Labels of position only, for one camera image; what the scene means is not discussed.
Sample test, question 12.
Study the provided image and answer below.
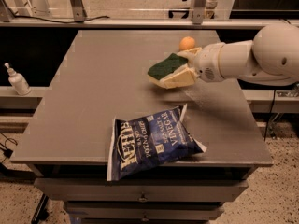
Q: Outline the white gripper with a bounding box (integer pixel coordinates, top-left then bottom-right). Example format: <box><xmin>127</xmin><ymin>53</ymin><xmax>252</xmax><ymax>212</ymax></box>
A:
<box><xmin>159</xmin><ymin>42</ymin><xmax>224</xmax><ymax>89</ymax></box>

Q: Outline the green and yellow sponge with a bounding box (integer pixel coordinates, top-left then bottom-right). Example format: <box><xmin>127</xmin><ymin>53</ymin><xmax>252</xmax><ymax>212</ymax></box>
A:
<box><xmin>148</xmin><ymin>53</ymin><xmax>188</xmax><ymax>88</ymax></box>

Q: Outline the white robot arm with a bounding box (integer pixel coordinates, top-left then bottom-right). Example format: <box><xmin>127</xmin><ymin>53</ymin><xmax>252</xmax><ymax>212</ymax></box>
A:
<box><xmin>159</xmin><ymin>23</ymin><xmax>299</xmax><ymax>89</ymax></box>

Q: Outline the orange fruit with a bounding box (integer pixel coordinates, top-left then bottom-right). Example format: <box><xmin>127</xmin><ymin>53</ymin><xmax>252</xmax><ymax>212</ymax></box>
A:
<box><xmin>179</xmin><ymin>36</ymin><xmax>195</xmax><ymax>51</ymax></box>

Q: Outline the blue kettle chips bag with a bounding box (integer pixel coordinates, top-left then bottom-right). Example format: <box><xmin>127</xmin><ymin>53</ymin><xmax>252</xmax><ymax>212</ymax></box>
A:
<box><xmin>107</xmin><ymin>105</ymin><xmax>206</xmax><ymax>182</ymax></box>

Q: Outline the white pump bottle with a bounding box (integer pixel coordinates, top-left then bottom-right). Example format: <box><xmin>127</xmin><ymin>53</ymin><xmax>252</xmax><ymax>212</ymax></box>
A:
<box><xmin>5</xmin><ymin>63</ymin><xmax>31</xmax><ymax>95</ymax></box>

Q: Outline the upper grey drawer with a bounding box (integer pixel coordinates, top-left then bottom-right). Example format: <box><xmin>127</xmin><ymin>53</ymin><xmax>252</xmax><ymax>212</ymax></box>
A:
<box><xmin>35</xmin><ymin>178</ymin><xmax>248</xmax><ymax>203</ymax></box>

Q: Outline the grey drawer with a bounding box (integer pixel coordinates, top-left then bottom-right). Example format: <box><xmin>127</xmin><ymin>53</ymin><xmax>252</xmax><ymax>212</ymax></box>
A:
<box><xmin>35</xmin><ymin>178</ymin><xmax>248</xmax><ymax>203</ymax></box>
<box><xmin>64</xmin><ymin>202</ymin><xmax>223</xmax><ymax>221</ymax></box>

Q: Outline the lower grey drawer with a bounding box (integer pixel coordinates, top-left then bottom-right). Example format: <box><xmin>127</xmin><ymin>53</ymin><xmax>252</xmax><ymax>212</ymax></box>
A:
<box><xmin>64</xmin><ymin>202</ymin><xmax>223</xmax><ymax>221</ymax></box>

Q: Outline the right metal frame post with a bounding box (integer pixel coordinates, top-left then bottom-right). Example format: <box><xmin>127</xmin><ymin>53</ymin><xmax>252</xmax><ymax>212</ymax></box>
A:
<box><xmin>191</xmin><ymin>0</ymin><xmax>206</xmax><ymax>24</ymax></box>

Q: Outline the metal frame post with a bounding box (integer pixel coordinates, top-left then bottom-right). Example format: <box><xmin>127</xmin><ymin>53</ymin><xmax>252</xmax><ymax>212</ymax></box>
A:
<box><xmin>70</xmin><ymin>0</ymin><xmax>87</xmax><ymax>22</ymax></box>
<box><xmin>191</xmin><ymin>0</ymin><xmax>206</xmax><ymax>24</ymax></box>

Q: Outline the black cable on shelf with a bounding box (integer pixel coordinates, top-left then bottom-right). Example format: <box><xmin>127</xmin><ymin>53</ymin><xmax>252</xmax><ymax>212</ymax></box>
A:
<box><xmin>0</xmin><ymin>0</ymin><xmax>110</xmax><ymax>24</ymax></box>

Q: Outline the left metal frame post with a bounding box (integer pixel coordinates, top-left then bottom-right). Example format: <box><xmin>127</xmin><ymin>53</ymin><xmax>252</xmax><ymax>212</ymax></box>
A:
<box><xmin>70</xmin><ymin>0</ymin><xmax>87</xmax><ymax>22</ymax></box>

